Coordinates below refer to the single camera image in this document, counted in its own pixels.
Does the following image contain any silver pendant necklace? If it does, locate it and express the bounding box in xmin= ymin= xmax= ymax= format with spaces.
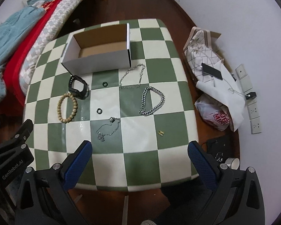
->
xmin=95 ymin=116 xmax=121 ymax=142

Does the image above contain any wooden bead bracelet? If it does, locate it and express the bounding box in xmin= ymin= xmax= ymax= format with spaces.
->
xmin=57 ymin=92 xmax=79 ymax=124

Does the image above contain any black ring silver inside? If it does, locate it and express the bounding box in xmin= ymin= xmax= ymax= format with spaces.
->
xmin=96 ymin=108 xmax=102 ymax=114

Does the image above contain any black smart watch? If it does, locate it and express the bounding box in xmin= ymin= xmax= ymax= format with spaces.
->
xmin=68 ymin=75 xmax=88 ymax=100

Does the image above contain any thick silver curb chain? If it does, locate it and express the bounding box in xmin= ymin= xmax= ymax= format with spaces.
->
xmin=138 ymin=86 xmax=166 ymax=117

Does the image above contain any thin silver chain necklace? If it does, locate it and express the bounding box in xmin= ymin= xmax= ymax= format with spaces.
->
xmin=119 ymin=63 xmax=146 ymax=89

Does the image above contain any black bag on floor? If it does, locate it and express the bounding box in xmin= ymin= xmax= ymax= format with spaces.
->
xmin=206 ymin=135 xmax=234 ymax=164

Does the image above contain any white tape roll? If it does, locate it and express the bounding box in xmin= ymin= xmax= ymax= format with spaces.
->
xmin=225 ymin=157 xmax=240 ymax=170

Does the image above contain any white plastic bag red print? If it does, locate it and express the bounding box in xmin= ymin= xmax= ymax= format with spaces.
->
xmin=194 ymin=94 xmax=232 ymax=131

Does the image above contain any red bed sheet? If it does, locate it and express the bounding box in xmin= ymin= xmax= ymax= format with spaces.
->
xmin=3 ymin=0 xmax=61 ymax=105

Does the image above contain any green white checkered tablecloth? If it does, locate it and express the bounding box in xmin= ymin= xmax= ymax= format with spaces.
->
xmin=24 ymin=18 xmax=198 ymax=191

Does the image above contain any black charger plug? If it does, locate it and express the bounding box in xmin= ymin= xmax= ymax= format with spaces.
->
xmin=245 ymin=91 xmax=257 ymax=101

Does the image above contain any black smartphone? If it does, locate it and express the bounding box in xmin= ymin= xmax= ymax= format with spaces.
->
xmin=201 ymin=63 xmax=223 ymax=80

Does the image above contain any white patterned cloth bag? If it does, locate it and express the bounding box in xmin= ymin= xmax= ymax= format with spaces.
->
xmin=183 ymin=26 xmax=245 ymax=131

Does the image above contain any light blue blanket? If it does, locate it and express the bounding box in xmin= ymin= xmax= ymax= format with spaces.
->
xmin=0 ymin=0 xmax=52 ymax=102

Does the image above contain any white cardboard box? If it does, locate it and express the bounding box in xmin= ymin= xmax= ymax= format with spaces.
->
xmin=61 ymin=23 xmax=131 ymax=76

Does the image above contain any grey white checkered quilt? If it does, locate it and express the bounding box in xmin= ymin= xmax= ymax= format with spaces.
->
xmin=19 ymin=0 xmax=82 ymax=95

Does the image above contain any white charging cable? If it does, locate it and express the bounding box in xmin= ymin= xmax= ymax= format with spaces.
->
xmin=221 ymin=73 xmax=249 ymax=98

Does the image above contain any white wall socket strip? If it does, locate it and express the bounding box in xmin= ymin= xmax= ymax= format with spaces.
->
xmin=235 ymin=64 xmax=262 ymax=134

